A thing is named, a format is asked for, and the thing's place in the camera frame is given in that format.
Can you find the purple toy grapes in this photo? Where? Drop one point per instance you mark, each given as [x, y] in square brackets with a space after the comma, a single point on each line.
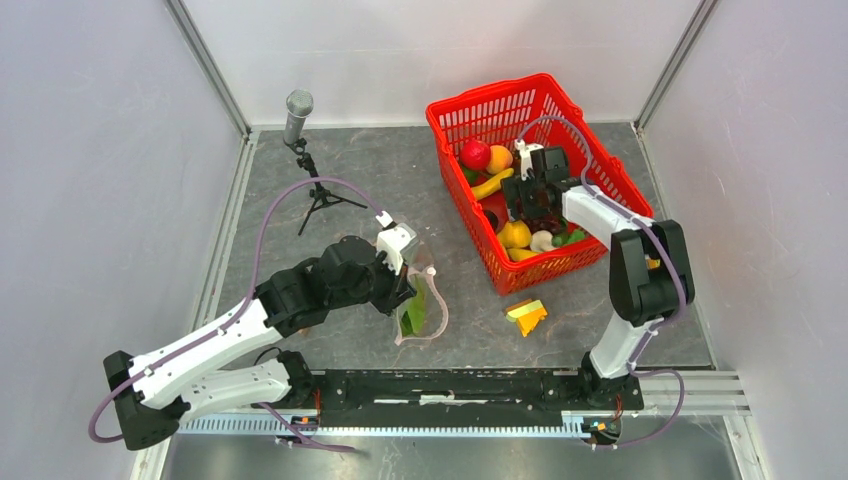
[538, 213]

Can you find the yellow toy cheese wedge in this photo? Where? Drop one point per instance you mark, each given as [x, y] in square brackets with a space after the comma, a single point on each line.
[526, 315]

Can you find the green toy bean pod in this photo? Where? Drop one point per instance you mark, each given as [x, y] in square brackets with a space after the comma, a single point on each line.
[414, 318]

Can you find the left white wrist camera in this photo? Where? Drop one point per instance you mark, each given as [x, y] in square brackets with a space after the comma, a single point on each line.
[397, 240]

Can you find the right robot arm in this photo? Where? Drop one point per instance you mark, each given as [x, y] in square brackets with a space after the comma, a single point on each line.
[650, 280]

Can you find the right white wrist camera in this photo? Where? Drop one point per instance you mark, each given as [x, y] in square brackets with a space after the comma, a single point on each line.
[525, 152]

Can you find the white toy garlic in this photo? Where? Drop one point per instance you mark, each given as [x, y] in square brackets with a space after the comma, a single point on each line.
[542, 242]

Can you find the red plastic shopping basket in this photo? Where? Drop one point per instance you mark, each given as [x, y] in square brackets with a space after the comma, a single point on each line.
[537, 110]

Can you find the yellow toy banana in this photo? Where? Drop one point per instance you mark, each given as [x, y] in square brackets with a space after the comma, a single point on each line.
[491, 185]
[520, 254]

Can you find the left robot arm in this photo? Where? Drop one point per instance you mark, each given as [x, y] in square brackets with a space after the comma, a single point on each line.
[154, 394]

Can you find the clear zip top bag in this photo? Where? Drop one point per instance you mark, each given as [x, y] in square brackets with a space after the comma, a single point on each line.
[438, 313]

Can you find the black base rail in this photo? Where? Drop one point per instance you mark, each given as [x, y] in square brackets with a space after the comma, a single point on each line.
[446, 398]

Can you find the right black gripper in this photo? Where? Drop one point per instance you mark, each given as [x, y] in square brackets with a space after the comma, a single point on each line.
[514, 188]

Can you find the microphone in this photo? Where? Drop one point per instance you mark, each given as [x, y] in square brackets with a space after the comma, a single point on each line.
[299, 106]

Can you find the red toy apple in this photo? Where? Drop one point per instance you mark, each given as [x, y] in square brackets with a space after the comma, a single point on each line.
[475, 155]

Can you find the orange toy fruit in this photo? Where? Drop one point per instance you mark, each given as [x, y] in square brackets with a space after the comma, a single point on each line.
[501, 158]

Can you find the green toy pepper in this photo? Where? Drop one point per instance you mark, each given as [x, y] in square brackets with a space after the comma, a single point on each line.
[566, 238]

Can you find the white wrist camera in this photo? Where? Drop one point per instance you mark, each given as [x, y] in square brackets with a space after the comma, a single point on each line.
[525, 152]
[397, 240]

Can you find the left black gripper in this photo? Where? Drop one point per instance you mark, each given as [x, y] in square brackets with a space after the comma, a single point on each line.
[399, 287]

